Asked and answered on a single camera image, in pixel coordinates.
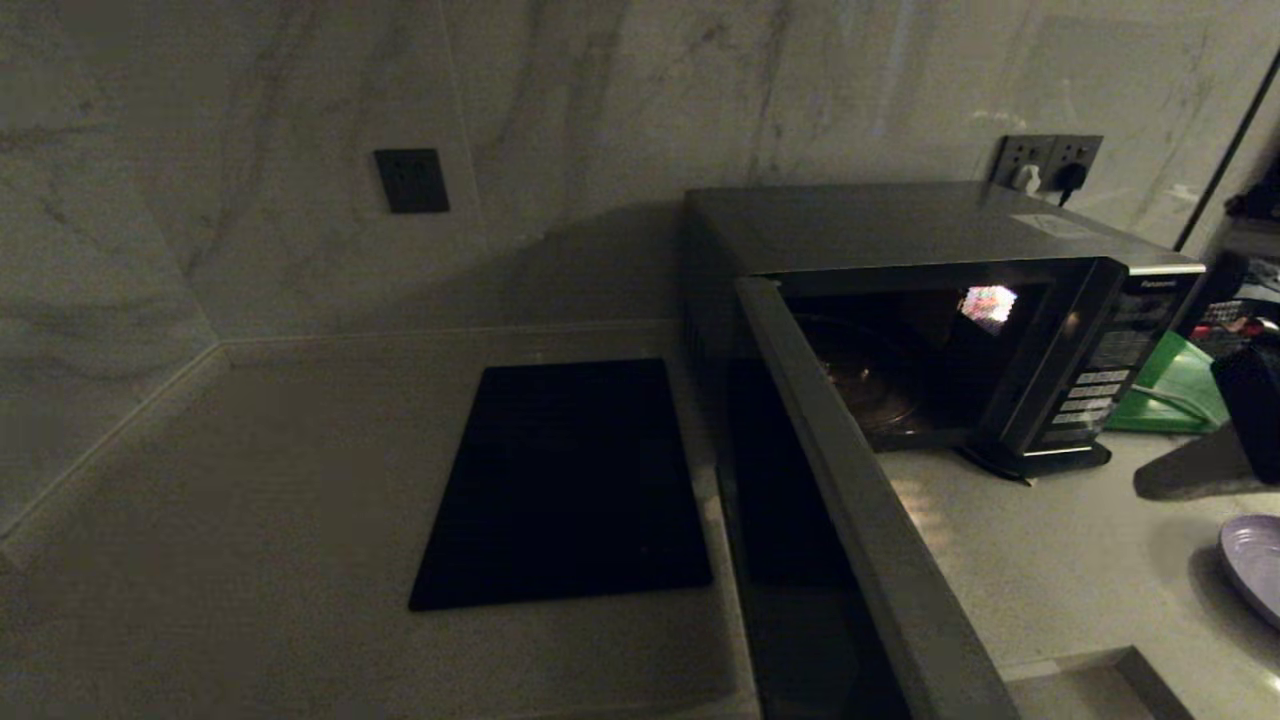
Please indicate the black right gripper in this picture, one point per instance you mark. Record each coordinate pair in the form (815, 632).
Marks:
(1250, 410)

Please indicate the dark glass microwave door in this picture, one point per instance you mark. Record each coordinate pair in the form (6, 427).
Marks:
(880, 560)

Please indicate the purple plate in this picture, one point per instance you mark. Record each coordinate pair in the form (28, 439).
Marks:
(1258, 570)

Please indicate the silver microwave oven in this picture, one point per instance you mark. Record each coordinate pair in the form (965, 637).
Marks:
(900, 220)

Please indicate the green cutting board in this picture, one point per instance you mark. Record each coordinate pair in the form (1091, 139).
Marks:
(1170, 385)

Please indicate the black rubber pad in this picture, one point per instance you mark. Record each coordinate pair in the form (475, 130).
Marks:
(1060, 462)

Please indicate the white sticker label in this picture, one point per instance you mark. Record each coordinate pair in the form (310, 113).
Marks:
(1055, 226)

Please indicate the black power plug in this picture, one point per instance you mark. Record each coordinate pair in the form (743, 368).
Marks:
(1070, 178)

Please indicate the white power plug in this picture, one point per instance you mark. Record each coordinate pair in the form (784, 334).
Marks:
(1026, 180)

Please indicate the black glass induction cooktop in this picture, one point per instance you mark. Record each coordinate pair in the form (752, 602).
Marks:
(560, 490)

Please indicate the black metal frame post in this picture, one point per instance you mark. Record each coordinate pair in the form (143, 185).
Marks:
(1222, 160)

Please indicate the grey double wall socket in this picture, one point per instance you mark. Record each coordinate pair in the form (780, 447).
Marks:
(1045, 150)

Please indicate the dark single wall socket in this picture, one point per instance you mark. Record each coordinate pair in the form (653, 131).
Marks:
(410, 180)

